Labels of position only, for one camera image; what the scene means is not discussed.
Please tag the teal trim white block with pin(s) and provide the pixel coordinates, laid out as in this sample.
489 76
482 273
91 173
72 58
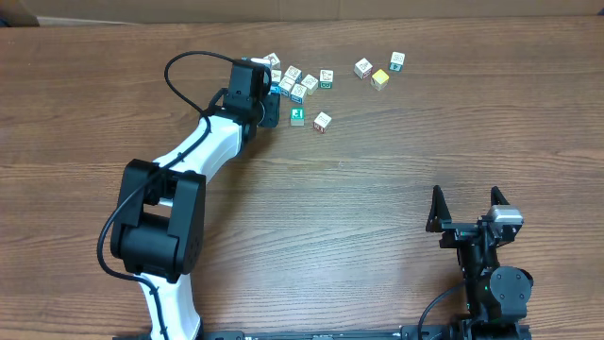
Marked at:
397 61

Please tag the turtle picture wooden block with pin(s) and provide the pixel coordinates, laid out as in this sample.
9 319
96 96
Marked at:
311 83

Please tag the green B wooden block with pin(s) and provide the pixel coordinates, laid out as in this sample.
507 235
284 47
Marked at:
326 79

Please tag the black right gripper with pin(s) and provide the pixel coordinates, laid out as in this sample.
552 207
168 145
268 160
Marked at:
458 232

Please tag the blue letter wooden block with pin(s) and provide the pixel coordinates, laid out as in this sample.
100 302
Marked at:
276 76

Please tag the pretzel picture wooden block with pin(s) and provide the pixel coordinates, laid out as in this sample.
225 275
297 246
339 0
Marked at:
298 93

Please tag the red picture far-left block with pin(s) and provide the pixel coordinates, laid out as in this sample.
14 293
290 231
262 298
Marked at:
275 63

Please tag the red letter wooden block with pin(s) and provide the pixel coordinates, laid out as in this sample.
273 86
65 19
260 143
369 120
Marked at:
321 122

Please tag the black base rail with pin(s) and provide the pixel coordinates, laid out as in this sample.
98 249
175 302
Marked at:
403 333

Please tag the sailboat picture wooden block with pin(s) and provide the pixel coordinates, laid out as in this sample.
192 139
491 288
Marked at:
286 85

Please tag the top row picture block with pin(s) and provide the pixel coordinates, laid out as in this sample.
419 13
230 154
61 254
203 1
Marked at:
293 73

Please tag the brown circle picture block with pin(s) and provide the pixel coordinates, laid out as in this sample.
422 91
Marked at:
264 62

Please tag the red trim white block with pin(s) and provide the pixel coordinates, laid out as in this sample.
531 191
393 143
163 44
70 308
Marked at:
363 68

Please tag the yellow wooden block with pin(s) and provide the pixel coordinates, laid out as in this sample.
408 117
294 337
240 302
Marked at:
379 79

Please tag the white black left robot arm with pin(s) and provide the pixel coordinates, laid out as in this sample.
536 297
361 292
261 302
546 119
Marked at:
157 227

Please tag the cardboard sheet at back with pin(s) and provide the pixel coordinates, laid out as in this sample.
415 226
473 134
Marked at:
87 12

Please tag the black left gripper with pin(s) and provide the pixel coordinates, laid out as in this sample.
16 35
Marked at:
272 108

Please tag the green letter wooden block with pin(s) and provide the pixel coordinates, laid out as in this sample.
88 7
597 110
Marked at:
297 117

